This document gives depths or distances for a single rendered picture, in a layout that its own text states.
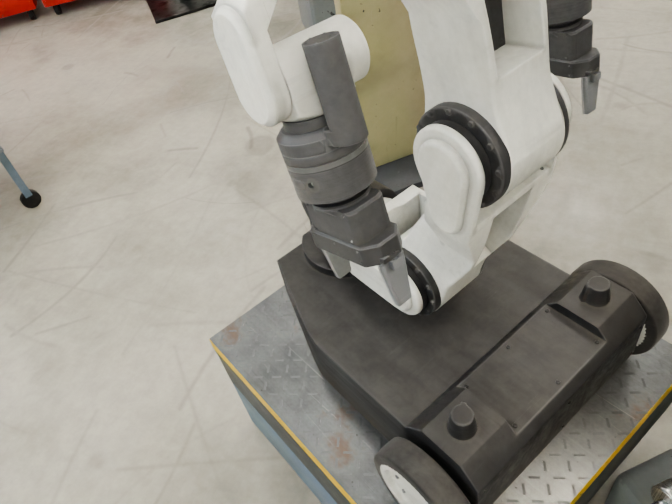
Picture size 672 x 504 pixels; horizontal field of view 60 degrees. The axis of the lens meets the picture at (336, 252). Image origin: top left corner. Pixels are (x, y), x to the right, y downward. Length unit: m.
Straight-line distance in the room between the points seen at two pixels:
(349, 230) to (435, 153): 0.18
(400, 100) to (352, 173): 1.68
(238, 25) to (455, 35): 0.26
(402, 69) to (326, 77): 1.68
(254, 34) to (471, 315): 0.76
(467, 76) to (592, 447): 0.76
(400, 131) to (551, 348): 1.41
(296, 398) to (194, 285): 0.96
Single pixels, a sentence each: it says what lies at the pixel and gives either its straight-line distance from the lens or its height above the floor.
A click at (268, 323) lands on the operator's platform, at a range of 1.39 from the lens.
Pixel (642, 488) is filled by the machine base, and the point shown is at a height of 0.20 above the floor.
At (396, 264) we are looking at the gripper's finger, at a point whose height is 1.02.
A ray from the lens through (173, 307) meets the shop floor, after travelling 2.09.
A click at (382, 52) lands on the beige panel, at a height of 0.50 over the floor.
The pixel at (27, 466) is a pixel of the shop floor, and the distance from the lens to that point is 1.97.
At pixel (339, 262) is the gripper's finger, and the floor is 0.95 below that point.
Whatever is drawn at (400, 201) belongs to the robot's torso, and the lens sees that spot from 1.11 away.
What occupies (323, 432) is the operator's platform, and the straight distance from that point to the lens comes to 1.21.
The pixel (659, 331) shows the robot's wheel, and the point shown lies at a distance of 1.22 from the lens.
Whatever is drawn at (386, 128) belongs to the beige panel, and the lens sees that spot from 2.27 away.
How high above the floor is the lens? 1.46
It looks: 45 degrees down
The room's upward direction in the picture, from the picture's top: 12 degrees counter-clockwise
